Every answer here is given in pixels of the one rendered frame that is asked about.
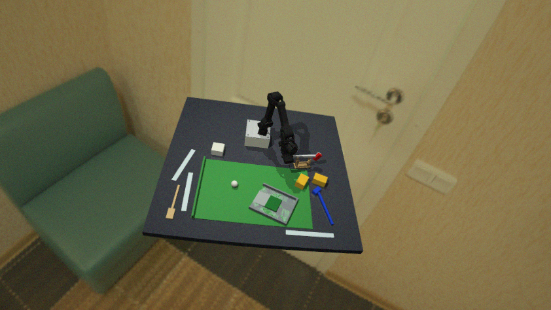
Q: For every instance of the green flat mat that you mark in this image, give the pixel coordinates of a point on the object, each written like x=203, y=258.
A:
x=218, y=200

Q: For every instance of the blue putter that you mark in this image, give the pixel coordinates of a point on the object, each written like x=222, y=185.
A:
x=316, y=192

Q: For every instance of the white flat bar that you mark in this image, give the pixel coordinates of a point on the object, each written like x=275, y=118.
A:
x=309, y=234
x=187, y=192
x=183, y=165

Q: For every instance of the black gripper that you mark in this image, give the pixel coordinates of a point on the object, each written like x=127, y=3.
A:
x=287, y=158

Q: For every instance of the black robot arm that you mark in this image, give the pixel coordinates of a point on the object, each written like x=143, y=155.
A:
x=286, y=130

